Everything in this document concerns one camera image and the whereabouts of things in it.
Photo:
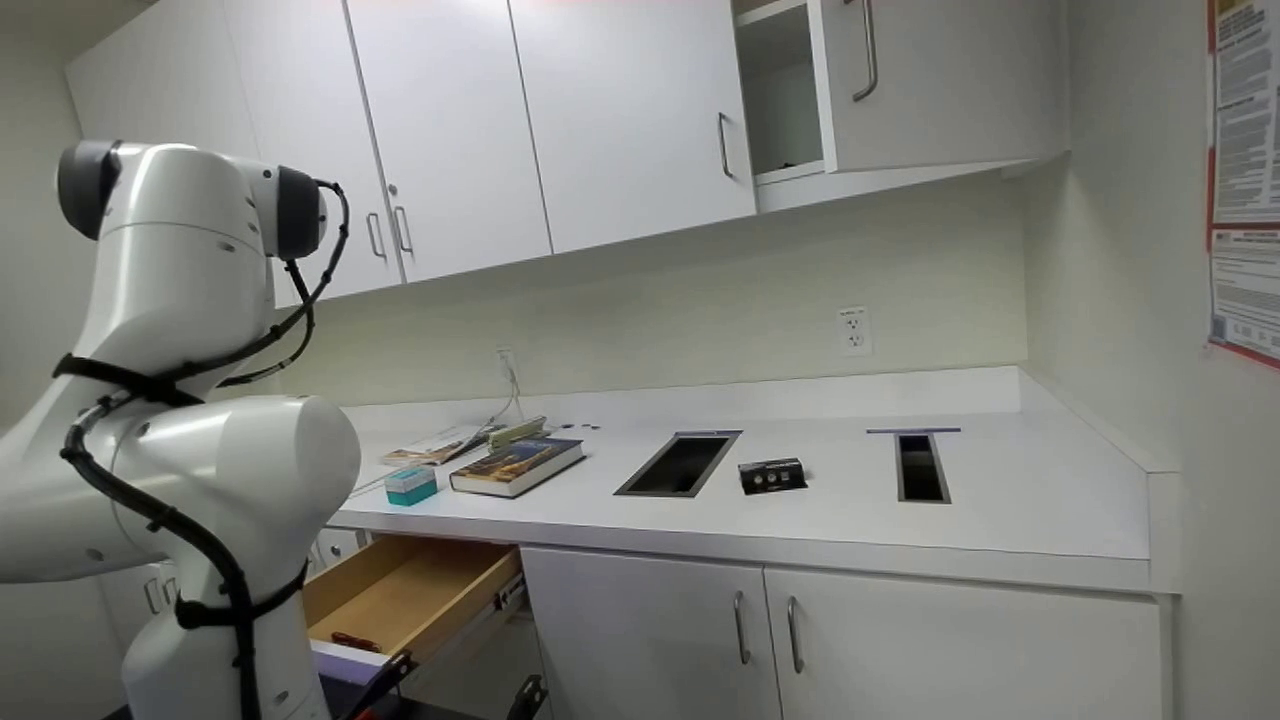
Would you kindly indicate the dark brown card pack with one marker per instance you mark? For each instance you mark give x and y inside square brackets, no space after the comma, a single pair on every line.
[773,476]

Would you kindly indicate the white drawer wooden interior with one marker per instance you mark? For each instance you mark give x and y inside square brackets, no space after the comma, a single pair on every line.
[401,592]

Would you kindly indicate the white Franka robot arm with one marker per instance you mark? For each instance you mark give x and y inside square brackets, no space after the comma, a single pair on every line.
[200,507]

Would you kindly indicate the wide black counter opening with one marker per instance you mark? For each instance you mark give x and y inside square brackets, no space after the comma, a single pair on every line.
[679,464]

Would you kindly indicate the narrow black counter opening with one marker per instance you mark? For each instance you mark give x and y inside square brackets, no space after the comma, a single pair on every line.
[921,468]

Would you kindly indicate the open white cabinet shelves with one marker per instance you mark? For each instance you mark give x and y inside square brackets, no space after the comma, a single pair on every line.
[786,93]

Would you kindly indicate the open white cabinet door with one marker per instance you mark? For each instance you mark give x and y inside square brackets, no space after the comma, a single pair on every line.
[960,80]

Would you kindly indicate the beige stapler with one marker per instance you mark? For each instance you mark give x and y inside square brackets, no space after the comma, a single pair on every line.
[518,434]

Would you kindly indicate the dark hardcover book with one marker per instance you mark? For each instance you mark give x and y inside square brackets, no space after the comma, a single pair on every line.
[522,464]

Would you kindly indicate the stack of papers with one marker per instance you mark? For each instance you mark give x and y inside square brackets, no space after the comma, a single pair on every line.
[444,445]

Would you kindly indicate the white upper cabinet door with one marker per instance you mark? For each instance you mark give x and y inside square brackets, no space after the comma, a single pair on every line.
[361,107]
[624,123]
[453,132]

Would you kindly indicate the teal staple box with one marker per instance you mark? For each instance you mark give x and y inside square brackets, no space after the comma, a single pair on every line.
[411,485]

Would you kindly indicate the white lower cabinet door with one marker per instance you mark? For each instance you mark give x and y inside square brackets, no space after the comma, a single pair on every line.
[641,655]
[975,661]

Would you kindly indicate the plain wall outlet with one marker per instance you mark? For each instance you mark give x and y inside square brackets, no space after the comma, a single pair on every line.
[855,330]

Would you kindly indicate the large printed wall poster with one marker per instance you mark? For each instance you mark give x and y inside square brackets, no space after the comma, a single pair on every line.
[1245,162]

